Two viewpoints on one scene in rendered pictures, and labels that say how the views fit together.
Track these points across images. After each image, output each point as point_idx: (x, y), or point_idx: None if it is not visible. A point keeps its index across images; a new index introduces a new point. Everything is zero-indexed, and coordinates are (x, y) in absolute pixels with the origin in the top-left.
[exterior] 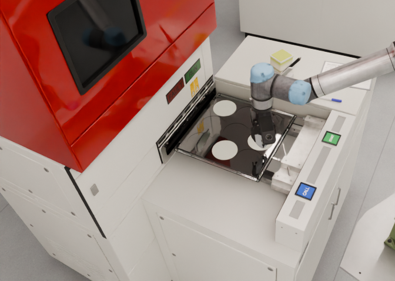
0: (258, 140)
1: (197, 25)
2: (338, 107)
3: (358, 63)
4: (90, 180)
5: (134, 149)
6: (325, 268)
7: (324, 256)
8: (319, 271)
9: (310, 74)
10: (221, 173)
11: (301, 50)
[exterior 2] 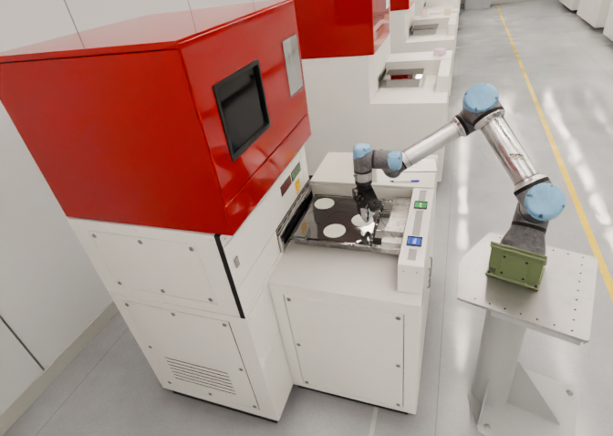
0: (363, 214)
1: (299, 129)
2: (418, 185)
3: (432, 135)
4: (233, 252)
5: (262, 231)
6: (430, 347)
7: (426, 337)
8: (425, 350)
9: None
10: (334, 252)
11: None
